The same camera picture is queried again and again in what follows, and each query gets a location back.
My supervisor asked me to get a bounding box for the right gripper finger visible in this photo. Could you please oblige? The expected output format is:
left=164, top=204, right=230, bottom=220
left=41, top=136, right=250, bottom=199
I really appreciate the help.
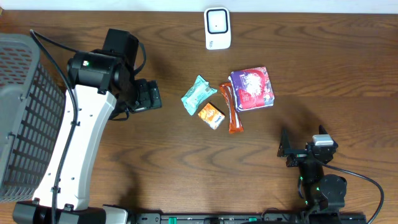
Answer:
left=318, top=125, right=334, bottom=146
left=278, top=129, right=291, bottom=152

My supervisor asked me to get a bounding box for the teal wet wipes pack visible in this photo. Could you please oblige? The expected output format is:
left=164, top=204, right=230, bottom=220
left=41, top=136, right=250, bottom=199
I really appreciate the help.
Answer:
left=181, top=75, right=217, bottom=116

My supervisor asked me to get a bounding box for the red orange snack bar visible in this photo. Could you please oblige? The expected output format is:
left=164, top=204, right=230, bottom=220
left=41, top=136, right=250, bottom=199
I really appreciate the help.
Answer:
left=220, top=83, right=244, bottom=134

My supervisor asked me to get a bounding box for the purple red tissue pack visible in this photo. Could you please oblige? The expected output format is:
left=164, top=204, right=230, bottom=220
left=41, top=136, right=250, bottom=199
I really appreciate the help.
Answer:
left=228, top=67, right=275, bottom=112

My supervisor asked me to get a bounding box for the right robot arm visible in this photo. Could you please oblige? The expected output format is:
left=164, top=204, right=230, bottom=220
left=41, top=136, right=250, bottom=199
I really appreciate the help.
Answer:
left=277, top=126, right=347, bottom=223

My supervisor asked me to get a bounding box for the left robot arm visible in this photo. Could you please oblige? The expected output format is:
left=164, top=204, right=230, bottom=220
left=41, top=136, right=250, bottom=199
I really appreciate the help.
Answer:
left=12, top=29, right=162, bottom=223

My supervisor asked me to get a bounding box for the white barcode scanner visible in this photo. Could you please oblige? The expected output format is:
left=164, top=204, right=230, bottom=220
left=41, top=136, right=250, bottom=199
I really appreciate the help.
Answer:
left=203, top=7, right=231, bottom=50

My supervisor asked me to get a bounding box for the grey plastic mesh basket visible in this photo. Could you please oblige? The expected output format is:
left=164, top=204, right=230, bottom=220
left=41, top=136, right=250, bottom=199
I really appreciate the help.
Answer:
left=1, top=34, right=65, bottom=203

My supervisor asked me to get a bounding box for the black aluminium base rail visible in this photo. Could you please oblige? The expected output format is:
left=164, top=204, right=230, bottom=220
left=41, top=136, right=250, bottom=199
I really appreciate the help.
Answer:
left=134, top=212, right=367, bottom=224

